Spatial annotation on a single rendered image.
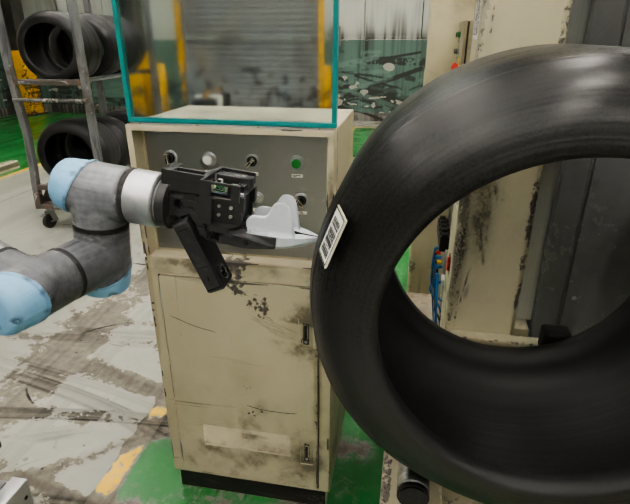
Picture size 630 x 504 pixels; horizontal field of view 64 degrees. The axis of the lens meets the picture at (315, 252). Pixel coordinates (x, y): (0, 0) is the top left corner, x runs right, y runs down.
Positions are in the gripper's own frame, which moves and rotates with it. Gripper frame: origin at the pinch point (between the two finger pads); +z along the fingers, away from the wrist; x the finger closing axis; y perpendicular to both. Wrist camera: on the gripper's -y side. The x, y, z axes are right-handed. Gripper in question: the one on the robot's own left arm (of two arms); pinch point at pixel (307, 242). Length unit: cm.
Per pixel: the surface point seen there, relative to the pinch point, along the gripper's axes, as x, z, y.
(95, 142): 287, -214, -76
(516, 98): -10.3, 19.1, 22.4
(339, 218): -10.5, 4.7, 7.9
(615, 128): -12.1, 27.6, 21.2
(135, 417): 91, -77, -133
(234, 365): 60, -27, -71
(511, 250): 27.8, 32.7, -6.4
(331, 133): 61, -7, 3
